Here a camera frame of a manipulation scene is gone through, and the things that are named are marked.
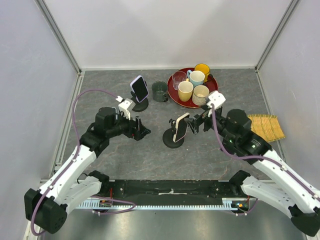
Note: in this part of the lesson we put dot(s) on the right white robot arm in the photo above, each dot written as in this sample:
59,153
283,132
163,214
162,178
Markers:
293,196

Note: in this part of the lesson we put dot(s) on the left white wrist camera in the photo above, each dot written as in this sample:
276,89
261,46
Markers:
125,106

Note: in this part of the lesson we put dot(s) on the pale yellow cup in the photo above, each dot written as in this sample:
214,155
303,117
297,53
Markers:
185,90

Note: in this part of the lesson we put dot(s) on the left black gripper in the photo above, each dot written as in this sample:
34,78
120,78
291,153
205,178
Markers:
142,130

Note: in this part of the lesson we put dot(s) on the purple case phone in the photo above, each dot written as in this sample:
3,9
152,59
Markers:
139,88

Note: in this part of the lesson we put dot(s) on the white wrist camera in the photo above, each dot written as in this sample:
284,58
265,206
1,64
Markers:
215,100
125,106

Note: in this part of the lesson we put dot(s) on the red round tray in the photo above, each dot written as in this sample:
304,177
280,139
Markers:
211,84

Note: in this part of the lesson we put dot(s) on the orange yellow mug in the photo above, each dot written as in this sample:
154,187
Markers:
205,69

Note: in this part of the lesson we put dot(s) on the blue case phone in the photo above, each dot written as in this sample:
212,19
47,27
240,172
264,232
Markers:
115,110

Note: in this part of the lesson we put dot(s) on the clear glass cup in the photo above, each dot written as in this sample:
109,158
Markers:
177,77

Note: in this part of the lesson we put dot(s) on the woven bamboo mat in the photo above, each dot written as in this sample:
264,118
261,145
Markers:
266,126

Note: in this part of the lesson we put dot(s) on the slotted cable duct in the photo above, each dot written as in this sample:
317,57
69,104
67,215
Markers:
96,204

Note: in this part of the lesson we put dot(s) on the beige ceramic cup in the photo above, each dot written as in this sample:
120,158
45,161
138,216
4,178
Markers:
199,95

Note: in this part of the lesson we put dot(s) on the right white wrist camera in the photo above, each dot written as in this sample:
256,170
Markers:
215,100

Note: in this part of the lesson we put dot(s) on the light blue mug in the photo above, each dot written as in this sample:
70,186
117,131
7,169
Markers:
196,77

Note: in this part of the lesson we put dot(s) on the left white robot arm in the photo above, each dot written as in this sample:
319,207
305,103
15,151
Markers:
49,206

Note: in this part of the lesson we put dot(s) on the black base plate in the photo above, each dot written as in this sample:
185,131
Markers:
171,192

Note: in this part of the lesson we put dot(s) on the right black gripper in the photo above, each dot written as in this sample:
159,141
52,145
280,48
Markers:
194,124

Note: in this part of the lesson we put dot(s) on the cream case phone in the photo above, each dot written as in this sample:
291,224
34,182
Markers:
181,127

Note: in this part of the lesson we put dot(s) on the dark green mug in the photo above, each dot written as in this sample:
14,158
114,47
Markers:
160,91

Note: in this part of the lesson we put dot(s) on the black phone stand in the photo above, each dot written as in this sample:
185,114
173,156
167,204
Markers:
139,106
168,136

